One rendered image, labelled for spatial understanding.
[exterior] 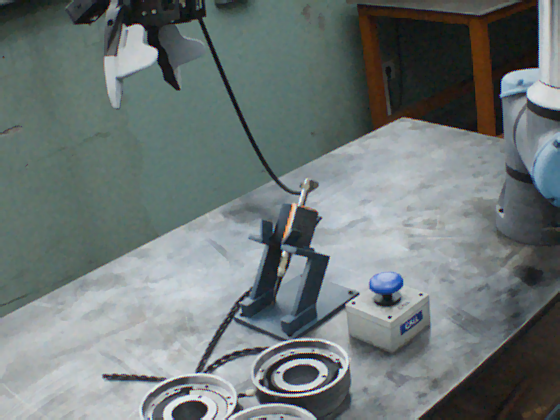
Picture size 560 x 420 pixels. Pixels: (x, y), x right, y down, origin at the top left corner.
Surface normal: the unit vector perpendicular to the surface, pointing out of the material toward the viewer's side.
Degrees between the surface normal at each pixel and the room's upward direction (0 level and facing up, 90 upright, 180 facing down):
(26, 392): 0
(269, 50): 90
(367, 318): 90
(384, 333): 90
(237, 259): 0
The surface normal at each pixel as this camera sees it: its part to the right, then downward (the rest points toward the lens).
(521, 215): -0.71, 0.11
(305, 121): 0.67, 0.22
